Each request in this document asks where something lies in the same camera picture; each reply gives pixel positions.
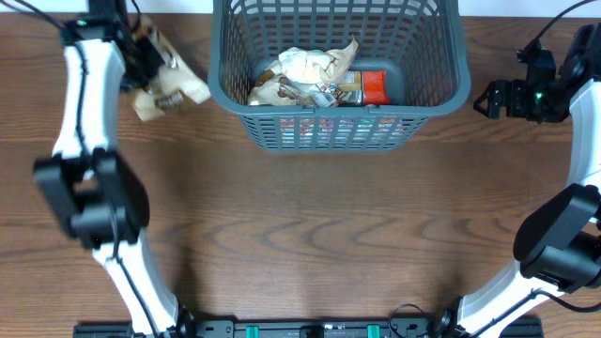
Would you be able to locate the Panbee snack bag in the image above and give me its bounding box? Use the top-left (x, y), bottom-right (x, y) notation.
top-left (247, 70), bottom-right (364, 108)
top-left (132, 15), bottom-right (211, 121)

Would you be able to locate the orange cracker package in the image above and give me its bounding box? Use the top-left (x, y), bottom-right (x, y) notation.
top-left (338, 70), bottom-right (391, 106)

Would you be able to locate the beige snack bag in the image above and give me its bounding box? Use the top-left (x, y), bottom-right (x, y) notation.
top-left (265, 39), bottom-right (360, 85)

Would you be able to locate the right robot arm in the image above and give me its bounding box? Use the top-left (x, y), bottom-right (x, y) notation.
top-left (435, 23), bottom-right (600, 337)

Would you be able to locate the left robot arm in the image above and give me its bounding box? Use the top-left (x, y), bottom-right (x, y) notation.
top-left (34, 13), bottom-right (197, 337)

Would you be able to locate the grey plastic basket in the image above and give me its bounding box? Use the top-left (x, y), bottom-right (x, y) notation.
top-left (208, 0), bottom-right (470, 153)

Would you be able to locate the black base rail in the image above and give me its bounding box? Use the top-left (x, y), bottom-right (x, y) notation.
top-left (72, 316), bottom-right (545, 338)

